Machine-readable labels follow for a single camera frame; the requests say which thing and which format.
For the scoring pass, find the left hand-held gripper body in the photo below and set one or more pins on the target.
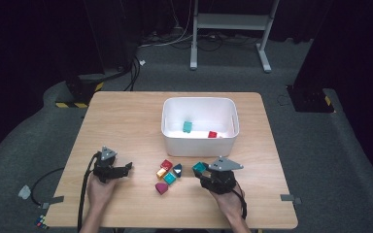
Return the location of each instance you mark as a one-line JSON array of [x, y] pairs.
[[105, 168]]

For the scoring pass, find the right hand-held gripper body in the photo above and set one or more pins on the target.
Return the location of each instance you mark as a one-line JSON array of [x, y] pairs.
[[221, 181]]

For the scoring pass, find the teal studded toy block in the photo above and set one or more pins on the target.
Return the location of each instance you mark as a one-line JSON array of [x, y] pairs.
[[199, 167]]

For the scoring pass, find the navy and white toy block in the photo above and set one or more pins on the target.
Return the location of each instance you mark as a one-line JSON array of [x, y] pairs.
[[177, 170]]

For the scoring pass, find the red studded toy block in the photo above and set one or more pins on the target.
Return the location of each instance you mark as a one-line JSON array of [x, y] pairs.
[[166, 164], [212, 134]]

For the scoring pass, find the orange toy block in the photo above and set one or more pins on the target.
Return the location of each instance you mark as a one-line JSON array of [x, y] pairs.
[[161, 173]]

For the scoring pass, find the green-teal rounded toy block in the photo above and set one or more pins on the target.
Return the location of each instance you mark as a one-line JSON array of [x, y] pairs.
[[187, 126]]

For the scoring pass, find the white plastic bin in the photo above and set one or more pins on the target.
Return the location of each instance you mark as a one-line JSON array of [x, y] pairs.
[[200, 113]]

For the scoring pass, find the person's right hand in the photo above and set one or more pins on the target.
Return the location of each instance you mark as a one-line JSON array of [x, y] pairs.
[[228, 204]]

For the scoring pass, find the person's left hand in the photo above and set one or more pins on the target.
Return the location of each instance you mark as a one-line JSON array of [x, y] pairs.
[[98, 194]]

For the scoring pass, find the teal sloped toy block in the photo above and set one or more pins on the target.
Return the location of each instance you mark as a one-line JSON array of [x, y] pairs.
[[169, 178]]

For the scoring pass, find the magenta dome toy block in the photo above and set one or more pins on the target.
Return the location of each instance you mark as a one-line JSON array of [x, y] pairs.
[[161, 188]]

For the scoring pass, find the grey tape strip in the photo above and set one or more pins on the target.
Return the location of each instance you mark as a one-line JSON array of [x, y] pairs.
[[54, 200], [289, 198]]

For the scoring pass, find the black striped stand base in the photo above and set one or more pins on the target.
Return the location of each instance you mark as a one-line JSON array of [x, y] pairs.
[[77, 90]]

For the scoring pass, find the colourful puzzle cube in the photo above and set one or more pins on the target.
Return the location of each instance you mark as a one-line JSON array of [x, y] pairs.
[[40, 222]]

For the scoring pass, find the pale grey plastic piece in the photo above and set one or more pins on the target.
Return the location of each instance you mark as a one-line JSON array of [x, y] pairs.
[[24, 192]]

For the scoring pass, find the small white tag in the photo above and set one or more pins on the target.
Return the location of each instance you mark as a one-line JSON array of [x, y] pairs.
[[142, 62]]

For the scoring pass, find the dark curtain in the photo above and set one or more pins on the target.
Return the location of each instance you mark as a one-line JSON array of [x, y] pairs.
[[353, 42], [19, 48]]

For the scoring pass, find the white metal stand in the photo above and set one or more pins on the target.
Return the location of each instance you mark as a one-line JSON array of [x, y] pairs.
[[230, 22]]

